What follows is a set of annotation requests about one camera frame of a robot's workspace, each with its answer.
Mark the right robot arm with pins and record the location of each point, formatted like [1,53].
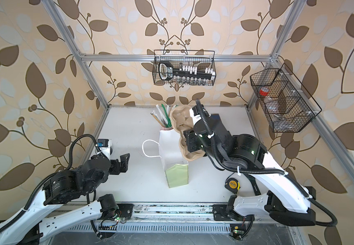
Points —
[277,194]

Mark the yellow tape measure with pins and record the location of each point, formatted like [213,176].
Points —
[232,185]

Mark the white wrapped straw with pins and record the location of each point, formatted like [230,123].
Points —
[164,121]

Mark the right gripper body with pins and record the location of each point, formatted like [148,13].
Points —
[194,143]

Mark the wire basket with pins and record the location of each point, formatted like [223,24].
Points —
[201,58]
[289,107]

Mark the back wire basket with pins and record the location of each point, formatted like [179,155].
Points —
[201,58]

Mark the white green paper bag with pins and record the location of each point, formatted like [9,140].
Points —
[175,166]

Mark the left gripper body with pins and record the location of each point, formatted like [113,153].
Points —
[112,169]

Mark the red item in basket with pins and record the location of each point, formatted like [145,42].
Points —
[264,91]

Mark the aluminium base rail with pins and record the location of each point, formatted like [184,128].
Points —
[194,218]

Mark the black wrench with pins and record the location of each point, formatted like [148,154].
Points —
[254,185]

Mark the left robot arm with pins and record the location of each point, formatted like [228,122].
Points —
[31,224]

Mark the pink straw holder cup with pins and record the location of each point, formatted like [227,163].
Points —
[166,128]

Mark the black tool in basket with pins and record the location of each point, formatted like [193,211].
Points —
[167,71]

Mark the right wire basket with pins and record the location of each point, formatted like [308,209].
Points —
[289,107]

